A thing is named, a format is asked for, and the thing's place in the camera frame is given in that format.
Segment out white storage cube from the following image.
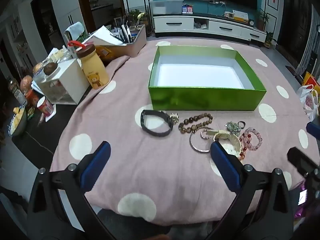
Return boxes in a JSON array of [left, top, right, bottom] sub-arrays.
[[33, 59, 90, 105]]

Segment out brown wooden bead bracelet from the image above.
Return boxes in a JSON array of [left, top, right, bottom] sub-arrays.
[[178, 113, 213, 134]]

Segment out pale crystal charm cluster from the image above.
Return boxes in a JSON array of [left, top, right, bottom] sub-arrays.
[[225, 121, 241, 132]]

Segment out bowl of snacks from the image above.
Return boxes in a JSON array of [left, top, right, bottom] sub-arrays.
[[7, 107, 27, 137]]

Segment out bunch of pens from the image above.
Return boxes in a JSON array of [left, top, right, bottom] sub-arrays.
[[114, 24, 133, 43]]

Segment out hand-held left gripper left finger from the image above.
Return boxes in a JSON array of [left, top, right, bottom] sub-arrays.
[[26, 141, 118, 240]]

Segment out glass bottle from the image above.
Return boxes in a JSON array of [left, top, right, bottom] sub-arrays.
[[7, 76, 27, 107]]

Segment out small potted plant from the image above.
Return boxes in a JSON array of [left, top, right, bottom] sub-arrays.
[[264, 31, 278, 49]]

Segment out pink bead bracelet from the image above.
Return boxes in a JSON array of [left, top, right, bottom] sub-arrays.
[[244, 127, 263, 151]]

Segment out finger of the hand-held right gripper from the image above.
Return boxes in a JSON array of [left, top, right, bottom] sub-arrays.
[[287, 147, 320, 180], [306, 122, 320, 140]]

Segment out pink storage bin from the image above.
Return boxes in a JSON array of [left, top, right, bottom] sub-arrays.
[[96, 24, 147, 58]]

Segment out plant in glass tank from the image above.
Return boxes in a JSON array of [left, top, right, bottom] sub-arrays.
[[126, 9, 149, 38]]

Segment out red bead bracelet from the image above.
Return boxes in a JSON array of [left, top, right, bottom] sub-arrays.
[[237, 132, 252, 161]]

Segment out yellow white desk calendar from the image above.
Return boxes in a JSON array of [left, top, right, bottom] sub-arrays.
[[232, 9, 249, 22]]

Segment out white plastic bag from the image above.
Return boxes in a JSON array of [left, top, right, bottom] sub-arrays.
[[297, 84, 320, 122]]

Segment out grey white cloth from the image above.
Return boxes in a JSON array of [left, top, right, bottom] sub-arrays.
[[64, 22, 87, 43]]

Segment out white papers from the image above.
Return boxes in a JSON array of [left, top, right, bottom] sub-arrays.
[[84, 26, 127, 47]]

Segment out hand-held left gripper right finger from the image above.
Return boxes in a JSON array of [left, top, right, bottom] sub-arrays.
[[205, 141, 294, 240]]

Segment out yellow paper bag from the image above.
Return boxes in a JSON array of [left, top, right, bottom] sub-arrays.
[[301, 71, 320, 88]]

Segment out brown round fruit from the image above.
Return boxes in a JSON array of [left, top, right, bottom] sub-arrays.
[[44, 62, 58, 75]]

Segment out translucent storage box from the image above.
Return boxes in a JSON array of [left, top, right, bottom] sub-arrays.
[[149, 0, 184, 15]]

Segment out tall potted plant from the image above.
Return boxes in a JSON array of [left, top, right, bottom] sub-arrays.
[[257, 9, 270, 32]]

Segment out silver bangle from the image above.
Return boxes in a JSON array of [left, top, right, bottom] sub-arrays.
[[189, 127, 213, 153]]

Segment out yellow bear bottle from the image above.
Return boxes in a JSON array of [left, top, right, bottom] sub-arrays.
[[68, 41, 110, 90]]

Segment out white television cabinet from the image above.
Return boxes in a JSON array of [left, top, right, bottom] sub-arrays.
[[153, 12, 267, 46]]

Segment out red paper cup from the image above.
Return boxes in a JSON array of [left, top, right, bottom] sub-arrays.
[[37, 96, 54, 117]]

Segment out green cardboard box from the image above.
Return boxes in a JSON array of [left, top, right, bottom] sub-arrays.
[[148, 45, 267, 111]]

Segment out cream wristwatch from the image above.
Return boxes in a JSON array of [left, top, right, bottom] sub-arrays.
[[204, 127, 244, 157]]

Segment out pink polka dot blanket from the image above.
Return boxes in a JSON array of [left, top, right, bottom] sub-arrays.
[[50, 39, 320, 227]]

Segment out black wristwatch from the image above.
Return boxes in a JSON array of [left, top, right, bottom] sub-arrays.
[[140, 110, 174, 137]]

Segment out orange snack packet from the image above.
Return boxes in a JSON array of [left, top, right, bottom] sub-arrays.
[[96, 45, 114, 62]]

